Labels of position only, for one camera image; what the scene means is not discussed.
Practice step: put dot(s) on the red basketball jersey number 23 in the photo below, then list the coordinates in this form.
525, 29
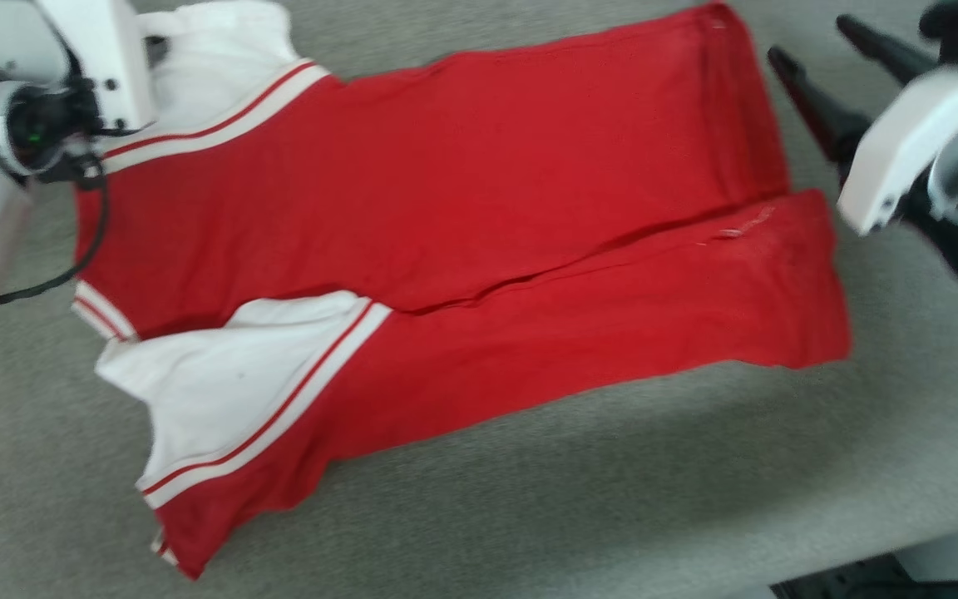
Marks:
487, 208

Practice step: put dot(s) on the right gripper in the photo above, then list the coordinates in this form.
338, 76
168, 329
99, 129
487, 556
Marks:
903, 141

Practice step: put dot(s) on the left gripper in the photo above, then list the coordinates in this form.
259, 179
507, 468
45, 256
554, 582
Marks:
105, 58

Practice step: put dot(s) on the grey fabric sofa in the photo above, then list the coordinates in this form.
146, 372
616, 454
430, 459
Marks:
529, 516

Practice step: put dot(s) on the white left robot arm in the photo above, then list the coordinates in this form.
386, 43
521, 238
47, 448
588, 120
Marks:
5, 50

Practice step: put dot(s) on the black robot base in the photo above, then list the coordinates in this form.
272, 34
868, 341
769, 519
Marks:
845, 582

